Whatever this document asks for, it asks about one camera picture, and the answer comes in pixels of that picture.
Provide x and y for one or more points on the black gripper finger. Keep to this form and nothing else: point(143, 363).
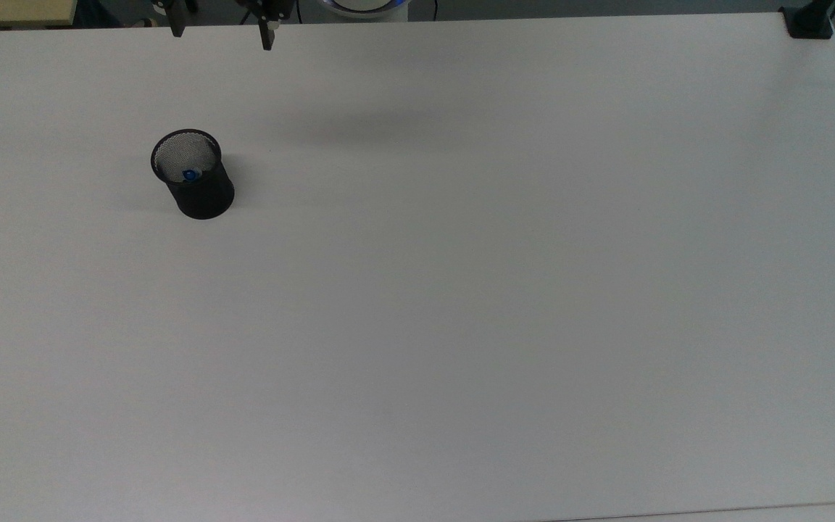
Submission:
point(177, 22)
point(267, 35)

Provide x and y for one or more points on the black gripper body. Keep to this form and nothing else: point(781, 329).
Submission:
point(265, 7)

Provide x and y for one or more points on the blue and white marker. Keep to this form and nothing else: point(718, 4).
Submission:
point(189, 175)

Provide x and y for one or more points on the beige shoe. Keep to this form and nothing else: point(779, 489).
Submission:
point(146, 22)

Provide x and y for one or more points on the yellow wooden table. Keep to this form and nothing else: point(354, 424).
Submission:
point(11, 11)

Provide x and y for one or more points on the black mesh pen holder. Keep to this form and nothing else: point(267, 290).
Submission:
point(204, 196)

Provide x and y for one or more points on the black clamp mount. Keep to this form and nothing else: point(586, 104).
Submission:
point(809, 23)

